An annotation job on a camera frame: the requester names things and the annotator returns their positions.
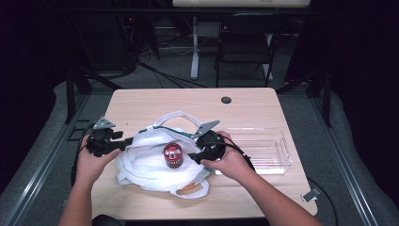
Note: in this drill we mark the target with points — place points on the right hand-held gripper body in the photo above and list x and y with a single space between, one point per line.
210 146

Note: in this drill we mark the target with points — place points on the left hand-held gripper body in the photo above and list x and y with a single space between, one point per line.
100 142

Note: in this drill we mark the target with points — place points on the red drink can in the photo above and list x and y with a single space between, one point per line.
172 155

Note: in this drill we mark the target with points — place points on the white green orange tote bag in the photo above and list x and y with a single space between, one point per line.
147 169

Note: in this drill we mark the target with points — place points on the person's left hand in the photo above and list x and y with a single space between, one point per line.
92 166

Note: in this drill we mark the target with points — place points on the person's right hand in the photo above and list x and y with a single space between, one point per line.
233 160

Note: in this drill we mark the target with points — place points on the clear plastic box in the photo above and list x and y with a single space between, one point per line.
266 150

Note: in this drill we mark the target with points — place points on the black metal stand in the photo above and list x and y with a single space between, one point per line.
70 94
326 97

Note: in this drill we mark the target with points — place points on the person's dark knee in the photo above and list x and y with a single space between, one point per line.
105 220

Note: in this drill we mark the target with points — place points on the white desk leg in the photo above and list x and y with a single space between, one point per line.
194 50

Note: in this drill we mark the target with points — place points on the black folding chair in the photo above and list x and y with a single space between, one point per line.
247 47

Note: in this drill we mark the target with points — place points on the grey tape strip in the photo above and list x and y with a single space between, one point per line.
310 195

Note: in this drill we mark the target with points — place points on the aluminium floor rail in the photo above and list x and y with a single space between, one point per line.
345 163
47 163

